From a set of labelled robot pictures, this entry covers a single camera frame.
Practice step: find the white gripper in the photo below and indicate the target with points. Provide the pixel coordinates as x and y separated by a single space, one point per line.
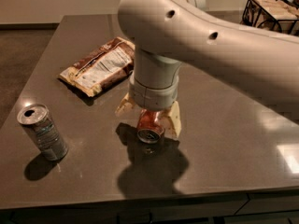
153 94

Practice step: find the red coke can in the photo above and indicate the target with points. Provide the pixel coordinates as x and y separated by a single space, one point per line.
149 128

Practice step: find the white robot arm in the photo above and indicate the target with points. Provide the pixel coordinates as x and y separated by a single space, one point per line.
263 64

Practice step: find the silver energy drink can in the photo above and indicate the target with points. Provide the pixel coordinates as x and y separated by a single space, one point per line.
39 125

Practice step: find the brown and white chip bag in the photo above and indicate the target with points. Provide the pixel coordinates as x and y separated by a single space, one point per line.
102 68

